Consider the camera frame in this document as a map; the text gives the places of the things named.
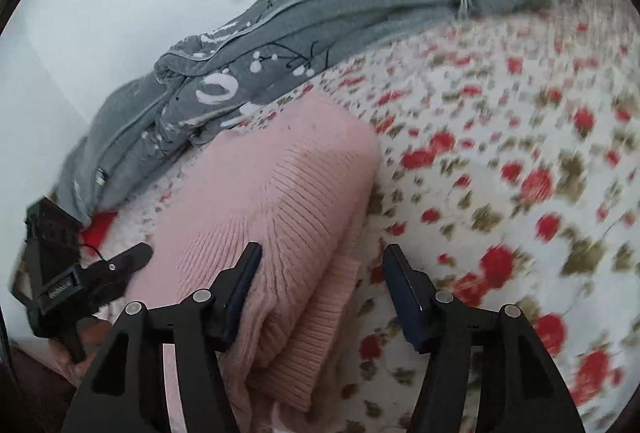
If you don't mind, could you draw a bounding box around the pink knit sweater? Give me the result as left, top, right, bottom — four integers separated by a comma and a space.
90, 91, 383, 433

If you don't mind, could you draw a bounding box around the floral bed sheet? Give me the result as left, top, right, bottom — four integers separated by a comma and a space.
100, 0, 640, 433

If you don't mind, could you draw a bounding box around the grey floral quilt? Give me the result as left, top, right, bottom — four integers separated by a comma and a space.
54, 0, 576, 226

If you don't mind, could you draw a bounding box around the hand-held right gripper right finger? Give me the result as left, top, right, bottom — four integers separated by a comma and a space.
382, 243, 587, 433

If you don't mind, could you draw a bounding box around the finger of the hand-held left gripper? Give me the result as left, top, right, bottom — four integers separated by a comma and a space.
76, 242, 154, 314

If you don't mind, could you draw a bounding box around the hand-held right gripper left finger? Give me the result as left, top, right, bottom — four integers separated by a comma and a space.
60, 241, 264, 433

